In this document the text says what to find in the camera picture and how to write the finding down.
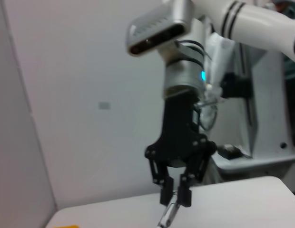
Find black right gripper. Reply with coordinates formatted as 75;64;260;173
144;93;217;208

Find silver ballpoint pen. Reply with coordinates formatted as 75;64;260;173
156;192;183;228

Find black block on cabinet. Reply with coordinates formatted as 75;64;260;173
220;72;255;100

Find right gripper cable with plug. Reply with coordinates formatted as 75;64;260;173
194;84;226;132

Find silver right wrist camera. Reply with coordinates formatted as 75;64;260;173
125;0;195;57

